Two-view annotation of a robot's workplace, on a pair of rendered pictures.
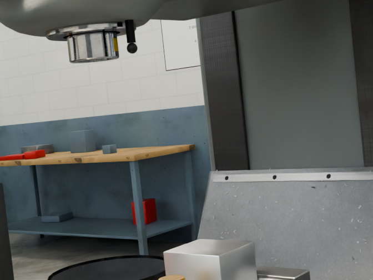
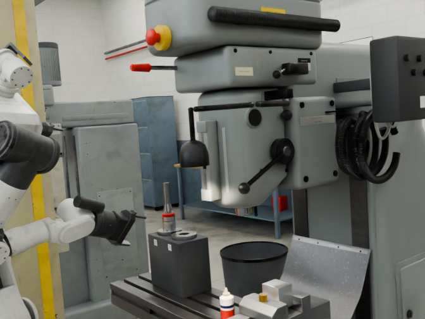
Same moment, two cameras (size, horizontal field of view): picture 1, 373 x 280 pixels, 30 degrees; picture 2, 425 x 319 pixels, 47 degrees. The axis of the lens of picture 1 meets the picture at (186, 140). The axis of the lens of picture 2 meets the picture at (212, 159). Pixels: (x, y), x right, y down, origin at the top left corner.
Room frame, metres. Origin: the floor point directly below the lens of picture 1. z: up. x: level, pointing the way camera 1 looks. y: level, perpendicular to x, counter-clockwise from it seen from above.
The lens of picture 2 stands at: (-0.69, -0.14, 1.56)
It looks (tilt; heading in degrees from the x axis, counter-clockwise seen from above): 5 degrees down; 12
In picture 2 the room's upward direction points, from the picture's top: 4 degrees counter-clockwise
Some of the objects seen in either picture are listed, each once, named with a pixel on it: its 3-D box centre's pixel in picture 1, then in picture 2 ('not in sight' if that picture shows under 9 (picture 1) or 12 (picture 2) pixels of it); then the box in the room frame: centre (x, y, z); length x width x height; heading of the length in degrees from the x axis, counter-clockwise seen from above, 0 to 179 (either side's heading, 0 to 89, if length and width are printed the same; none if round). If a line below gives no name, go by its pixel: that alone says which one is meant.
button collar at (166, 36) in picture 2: not in sight; (161, 37); (0.49, 0.22, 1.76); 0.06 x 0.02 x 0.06; 51
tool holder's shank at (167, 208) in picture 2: not in sight; (167, 197); (0.99, 0.41, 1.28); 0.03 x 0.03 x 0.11
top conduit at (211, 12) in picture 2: not in sight; (279, 20); (0.60, -0.06, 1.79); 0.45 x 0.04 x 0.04; 141
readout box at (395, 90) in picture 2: not in sight; (407, 80); (0.68, -0.37, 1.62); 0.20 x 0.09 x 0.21; 141
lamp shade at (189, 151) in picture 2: not in sight; (193, 152); (0.46, 0.16, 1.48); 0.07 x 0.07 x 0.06
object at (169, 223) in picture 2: not in sight; (169, 223); (0.99, 0.41, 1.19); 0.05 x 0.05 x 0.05
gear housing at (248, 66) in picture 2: not in sight; (246, 71); (0.70, 0.05, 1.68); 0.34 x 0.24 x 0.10; 141
